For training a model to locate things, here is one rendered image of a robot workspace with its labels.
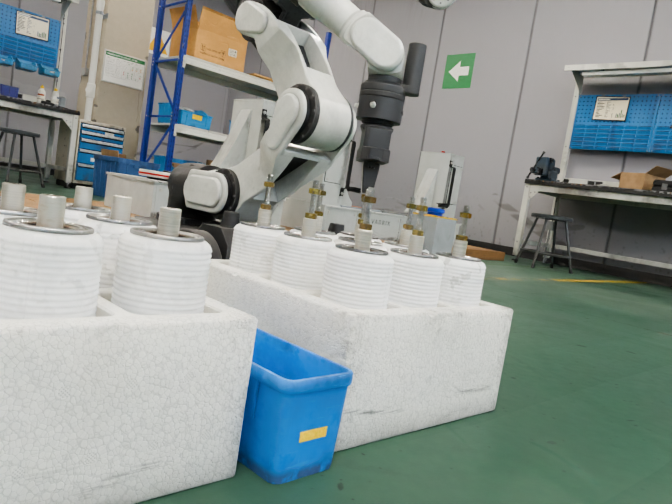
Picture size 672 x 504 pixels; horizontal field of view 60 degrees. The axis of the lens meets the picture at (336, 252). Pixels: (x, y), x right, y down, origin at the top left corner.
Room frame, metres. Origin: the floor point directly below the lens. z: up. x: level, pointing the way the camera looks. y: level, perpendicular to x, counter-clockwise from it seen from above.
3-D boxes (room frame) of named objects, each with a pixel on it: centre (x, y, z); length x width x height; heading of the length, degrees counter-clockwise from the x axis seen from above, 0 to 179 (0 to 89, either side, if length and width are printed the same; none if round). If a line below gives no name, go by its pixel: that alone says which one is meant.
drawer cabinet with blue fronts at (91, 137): (6.13, 2.70, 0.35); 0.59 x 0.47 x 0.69; 45
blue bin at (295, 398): (0.74, 0.10, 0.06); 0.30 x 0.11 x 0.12; 46
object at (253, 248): (0.98, 0.13, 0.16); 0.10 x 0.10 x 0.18
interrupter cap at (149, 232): (0.61, 0.18, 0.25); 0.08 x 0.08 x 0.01
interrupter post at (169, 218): (0.61, 0.18, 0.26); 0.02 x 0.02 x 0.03
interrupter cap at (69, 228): (0.53, 0.26, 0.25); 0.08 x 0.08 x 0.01
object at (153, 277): (0.61, 0.18, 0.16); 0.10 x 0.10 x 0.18
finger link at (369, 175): (1.14, -0.04, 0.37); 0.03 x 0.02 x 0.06; 94
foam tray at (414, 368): (0.98, -0.04, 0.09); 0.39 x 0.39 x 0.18; 44
